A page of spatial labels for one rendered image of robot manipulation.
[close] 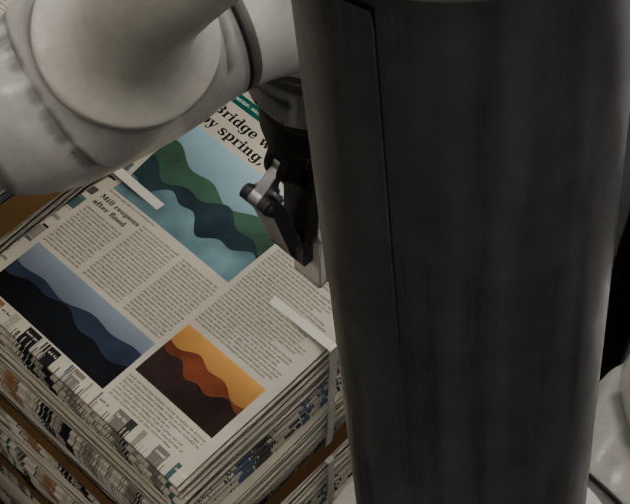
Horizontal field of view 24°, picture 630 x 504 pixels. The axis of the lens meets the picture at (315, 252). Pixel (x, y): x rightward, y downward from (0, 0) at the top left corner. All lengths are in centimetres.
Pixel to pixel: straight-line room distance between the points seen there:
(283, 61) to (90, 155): 13
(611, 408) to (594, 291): 32
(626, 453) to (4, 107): 37
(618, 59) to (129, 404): 88
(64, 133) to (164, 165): 59
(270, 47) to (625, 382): 27
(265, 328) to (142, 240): 15
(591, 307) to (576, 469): 10
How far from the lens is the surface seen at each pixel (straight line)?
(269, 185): 102
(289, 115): 95
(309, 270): 117
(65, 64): 77
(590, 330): 51
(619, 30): 41
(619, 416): 80
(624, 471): 78
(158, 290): 130
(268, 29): 84
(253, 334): 127
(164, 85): 77
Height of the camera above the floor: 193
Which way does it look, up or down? 57 degrees down
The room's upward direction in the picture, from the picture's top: straight up
